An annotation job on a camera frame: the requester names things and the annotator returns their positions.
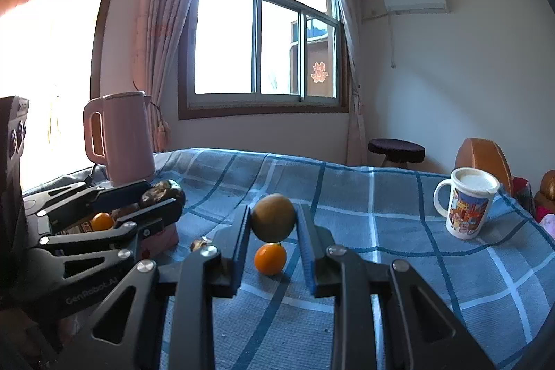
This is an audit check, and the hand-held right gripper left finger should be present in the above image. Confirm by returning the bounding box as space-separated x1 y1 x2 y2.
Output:
56 205 253 370

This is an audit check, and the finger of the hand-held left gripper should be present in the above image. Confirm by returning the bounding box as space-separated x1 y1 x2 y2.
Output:
24 179 152 233
26 198 183 312

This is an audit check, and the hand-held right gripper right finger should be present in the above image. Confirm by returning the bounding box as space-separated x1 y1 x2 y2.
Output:
296 205 495 370

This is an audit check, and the dark snack top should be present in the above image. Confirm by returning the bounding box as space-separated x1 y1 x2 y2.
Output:
139 179 187 208

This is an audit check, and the pink metal tin box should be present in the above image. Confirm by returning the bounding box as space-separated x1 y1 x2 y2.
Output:
54 205 180 262

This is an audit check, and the small yellow-green fruit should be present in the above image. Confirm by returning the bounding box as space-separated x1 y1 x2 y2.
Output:
251 193 297 243

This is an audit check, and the brown round fruit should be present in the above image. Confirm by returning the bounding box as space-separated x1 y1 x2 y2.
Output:
112 203 142 221

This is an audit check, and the orange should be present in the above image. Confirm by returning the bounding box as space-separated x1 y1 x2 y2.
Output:
90 213 114 232
254 243 287 276

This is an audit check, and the pink electric kettle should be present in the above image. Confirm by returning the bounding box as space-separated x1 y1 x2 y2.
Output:
83 91 157 186

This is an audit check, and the blue plaid tablecloth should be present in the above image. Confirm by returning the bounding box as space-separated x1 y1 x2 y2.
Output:
24 148 555 370

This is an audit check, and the dark round stool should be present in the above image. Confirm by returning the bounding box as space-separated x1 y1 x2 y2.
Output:
368 138 426 169

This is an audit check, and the brown framed window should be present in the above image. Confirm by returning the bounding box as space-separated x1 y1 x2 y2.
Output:
178 0 351 120

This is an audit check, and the brown framed door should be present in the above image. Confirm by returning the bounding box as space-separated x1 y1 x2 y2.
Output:
0 0 140 193

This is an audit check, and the white cartoon print mug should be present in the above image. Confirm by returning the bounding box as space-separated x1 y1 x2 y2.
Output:
434 167 501 241

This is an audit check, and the pink curtain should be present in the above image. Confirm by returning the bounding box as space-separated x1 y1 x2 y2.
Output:
334 0 369 165
132 0 222 154

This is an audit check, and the white air conditioner pipe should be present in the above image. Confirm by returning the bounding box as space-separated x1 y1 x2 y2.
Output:
389 12 397 68

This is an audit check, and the pink cloth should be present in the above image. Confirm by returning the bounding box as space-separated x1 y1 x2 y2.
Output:
512 176 555 241

